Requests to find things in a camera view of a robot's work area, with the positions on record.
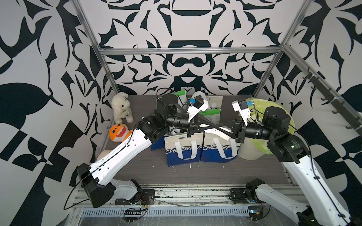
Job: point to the white plush rabbit toy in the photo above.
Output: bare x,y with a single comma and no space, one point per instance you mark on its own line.
121,108

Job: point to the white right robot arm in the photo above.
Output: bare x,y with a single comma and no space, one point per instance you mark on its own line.
323,208

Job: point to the black wall hook rail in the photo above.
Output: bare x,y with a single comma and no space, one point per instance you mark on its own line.
340,104

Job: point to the white blue back right bag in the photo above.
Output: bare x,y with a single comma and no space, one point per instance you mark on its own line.
215,102

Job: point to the green white middle bag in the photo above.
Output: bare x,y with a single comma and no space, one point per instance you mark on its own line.
212,115

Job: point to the white receipt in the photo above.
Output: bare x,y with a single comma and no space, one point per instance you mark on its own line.
221,132

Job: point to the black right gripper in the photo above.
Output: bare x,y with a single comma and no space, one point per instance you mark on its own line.
238,132

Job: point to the blue white front right bag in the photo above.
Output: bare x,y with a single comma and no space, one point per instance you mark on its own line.
218,150

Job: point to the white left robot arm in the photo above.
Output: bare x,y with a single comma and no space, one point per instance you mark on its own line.
97,179

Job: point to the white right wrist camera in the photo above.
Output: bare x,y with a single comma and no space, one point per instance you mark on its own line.
242,107

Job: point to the green white back left bag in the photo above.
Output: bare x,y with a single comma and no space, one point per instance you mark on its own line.
182,97

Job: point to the aluminium frame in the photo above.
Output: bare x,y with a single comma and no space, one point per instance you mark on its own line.
256,48

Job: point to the orange plush monster toy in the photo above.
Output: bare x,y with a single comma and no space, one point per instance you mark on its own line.
119,133

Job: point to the green plastic bin liner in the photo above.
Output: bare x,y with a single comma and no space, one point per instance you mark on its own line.
257,109

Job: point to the blue white front left bag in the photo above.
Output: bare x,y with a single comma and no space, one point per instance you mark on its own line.
181,149

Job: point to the green white bag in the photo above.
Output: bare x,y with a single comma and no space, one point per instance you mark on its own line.
182,97
212,115

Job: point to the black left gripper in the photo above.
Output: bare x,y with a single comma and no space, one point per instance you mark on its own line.
200,123

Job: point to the white round trash bin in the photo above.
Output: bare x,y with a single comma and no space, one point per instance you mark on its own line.
253,149

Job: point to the white tape roll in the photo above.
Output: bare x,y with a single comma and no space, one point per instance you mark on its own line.
103,154

